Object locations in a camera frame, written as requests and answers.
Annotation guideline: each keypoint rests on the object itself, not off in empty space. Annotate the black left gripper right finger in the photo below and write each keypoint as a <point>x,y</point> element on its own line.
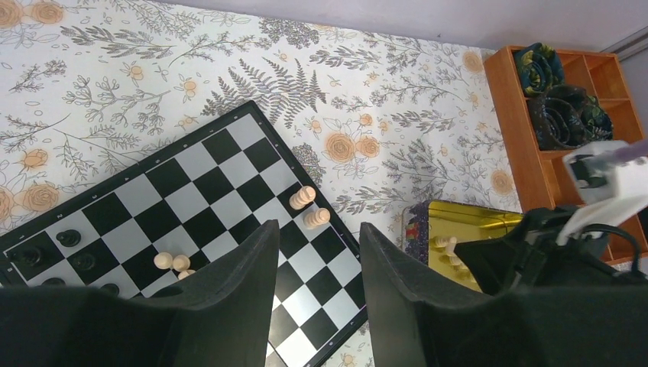
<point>418,317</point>

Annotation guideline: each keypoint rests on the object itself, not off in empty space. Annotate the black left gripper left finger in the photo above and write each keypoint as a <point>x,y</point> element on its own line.
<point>218,316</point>

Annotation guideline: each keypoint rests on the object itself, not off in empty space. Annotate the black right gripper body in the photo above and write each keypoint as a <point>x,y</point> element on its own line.
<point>530,256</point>

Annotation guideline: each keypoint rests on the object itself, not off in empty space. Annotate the gold tin box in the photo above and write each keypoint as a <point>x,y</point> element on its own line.
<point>432,229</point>

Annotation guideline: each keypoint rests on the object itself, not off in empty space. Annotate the cream chess piece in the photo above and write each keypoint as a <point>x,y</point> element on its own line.
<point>304,196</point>
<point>317,218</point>

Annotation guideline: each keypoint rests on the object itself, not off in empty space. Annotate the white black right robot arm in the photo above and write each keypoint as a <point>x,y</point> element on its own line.
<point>606,175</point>

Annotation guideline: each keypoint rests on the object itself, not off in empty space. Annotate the cream chess pawn cluster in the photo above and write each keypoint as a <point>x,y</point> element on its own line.
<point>180,263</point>

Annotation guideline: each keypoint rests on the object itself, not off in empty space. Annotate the black grey chess board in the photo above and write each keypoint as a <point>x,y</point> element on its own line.
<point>201,197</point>

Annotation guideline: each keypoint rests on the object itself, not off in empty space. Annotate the black chess pawn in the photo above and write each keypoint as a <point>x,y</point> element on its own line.
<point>69,238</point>
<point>30,256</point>

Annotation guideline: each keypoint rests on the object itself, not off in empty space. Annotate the orange wooden divider tray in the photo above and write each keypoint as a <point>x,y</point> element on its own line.
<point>540,176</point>

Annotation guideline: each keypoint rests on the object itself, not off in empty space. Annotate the rolled dark floral tie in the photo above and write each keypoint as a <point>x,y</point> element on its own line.
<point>566,117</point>

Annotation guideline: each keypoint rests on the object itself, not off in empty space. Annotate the rolled blue floral tie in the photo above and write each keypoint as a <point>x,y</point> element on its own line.
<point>539,68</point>

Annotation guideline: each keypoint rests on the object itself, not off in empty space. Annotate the floral table mat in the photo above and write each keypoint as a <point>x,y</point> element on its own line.
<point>380,122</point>

